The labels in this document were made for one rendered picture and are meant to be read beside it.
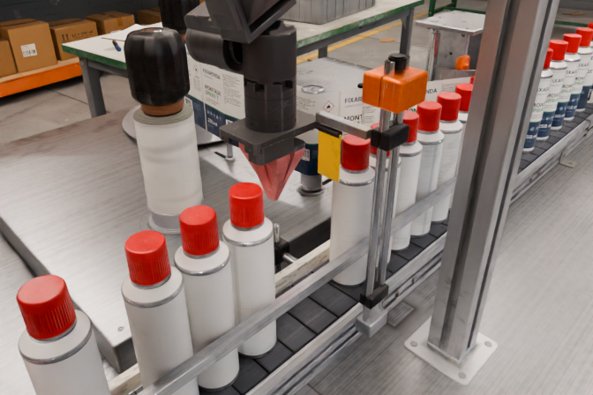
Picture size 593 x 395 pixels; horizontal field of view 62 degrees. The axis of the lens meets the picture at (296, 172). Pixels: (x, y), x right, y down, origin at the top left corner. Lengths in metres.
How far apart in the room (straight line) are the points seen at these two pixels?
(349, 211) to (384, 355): 0.19
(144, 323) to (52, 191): 0.55
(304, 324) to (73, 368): 0.29
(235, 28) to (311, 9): 2.00
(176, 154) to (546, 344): 0.55
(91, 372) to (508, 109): 0.42
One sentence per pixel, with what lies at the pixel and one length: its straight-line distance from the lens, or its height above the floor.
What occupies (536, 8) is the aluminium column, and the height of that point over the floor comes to 1.25.
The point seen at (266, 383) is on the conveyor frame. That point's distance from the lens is 0.58.
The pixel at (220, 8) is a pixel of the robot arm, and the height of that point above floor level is 1.24.
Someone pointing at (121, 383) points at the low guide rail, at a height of 0.91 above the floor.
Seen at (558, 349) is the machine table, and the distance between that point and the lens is 0.75.
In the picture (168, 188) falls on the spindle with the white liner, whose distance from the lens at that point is 0.75.
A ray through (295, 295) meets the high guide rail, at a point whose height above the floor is 0.96.
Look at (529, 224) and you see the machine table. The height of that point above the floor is 0.83.
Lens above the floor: 1.33
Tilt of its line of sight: 29 degrees down
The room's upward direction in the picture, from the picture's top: straight up
